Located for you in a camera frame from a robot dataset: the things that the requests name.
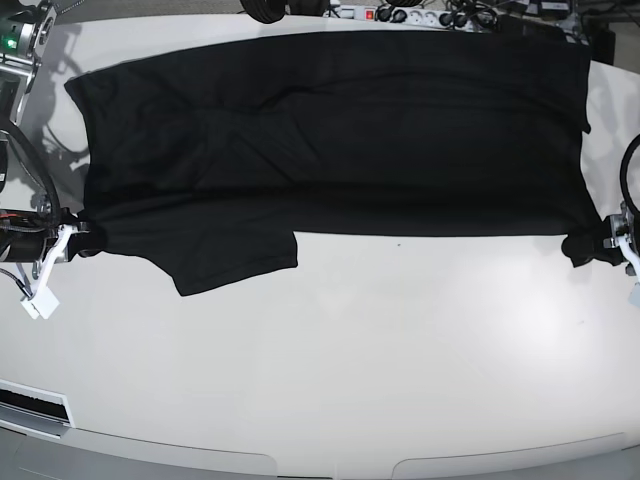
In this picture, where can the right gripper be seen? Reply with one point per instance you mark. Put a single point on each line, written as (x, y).
(55, 245)

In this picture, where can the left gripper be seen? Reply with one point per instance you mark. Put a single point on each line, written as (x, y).
(585, 246)

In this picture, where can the black t-shirt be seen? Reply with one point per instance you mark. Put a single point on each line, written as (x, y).
(208, 161)

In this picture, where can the white power strip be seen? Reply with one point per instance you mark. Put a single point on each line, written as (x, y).
(417, 16)

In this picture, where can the white slotted table bracket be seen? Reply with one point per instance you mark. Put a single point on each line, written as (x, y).
(33, 411)

